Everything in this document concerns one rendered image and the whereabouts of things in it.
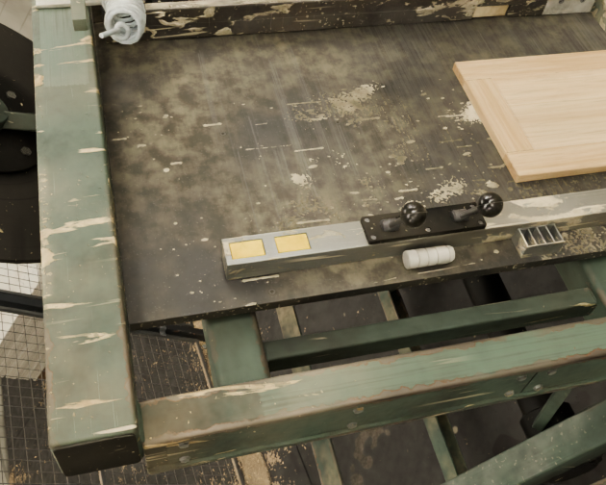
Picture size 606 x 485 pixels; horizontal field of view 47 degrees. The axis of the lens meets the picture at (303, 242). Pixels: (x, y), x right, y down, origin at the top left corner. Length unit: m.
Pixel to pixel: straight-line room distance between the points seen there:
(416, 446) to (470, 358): 1.91
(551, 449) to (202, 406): 0.96
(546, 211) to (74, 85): 0.80
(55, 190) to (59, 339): 0.24
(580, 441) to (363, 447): 1.57
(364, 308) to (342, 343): 2.07
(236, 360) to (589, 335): 0.51
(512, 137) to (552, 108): 0.14
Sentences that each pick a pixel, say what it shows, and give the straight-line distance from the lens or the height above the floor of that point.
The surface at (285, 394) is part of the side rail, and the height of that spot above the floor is 1.66.
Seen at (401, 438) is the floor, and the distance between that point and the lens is 2.94.
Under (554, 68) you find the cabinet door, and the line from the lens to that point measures 1.56.
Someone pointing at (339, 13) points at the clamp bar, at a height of 1.41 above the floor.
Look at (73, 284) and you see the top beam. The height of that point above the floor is 1.89.
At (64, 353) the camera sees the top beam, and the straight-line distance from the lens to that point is 0.91.
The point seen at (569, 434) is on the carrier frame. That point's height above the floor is 0.79.
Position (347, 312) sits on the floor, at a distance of 3.22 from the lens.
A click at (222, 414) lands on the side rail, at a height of 1.73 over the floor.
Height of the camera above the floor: 2.27
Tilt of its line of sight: 40 degrees down
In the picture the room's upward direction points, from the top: 73 degrees counter-clockwise
